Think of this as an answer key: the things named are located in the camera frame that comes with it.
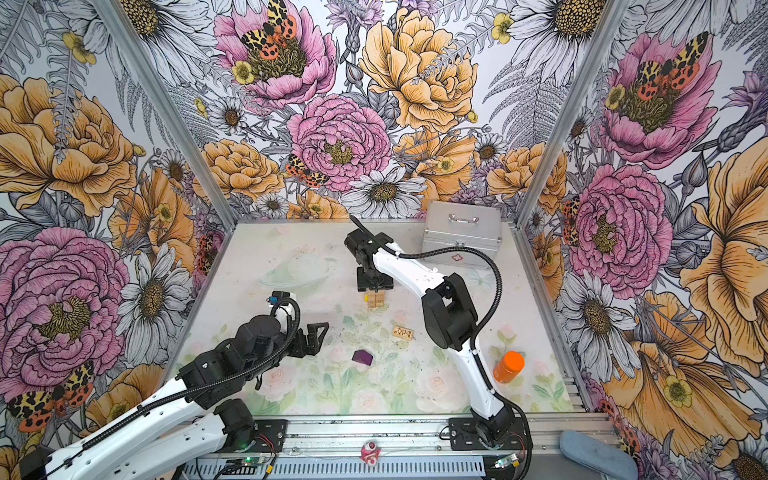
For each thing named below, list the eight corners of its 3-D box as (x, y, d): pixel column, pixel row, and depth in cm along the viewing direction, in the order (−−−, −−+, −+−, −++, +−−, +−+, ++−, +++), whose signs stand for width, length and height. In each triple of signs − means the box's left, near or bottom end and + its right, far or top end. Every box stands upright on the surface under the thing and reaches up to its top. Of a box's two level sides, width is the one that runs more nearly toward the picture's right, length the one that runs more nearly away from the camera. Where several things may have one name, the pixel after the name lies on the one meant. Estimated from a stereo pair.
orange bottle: (494, 386, 84) (505, 372, 76) (490, 366, 88) (500, 351, 79) (514, 386, 84) (527, 373, 76) (509, 366, 88) (521, 351, 79)
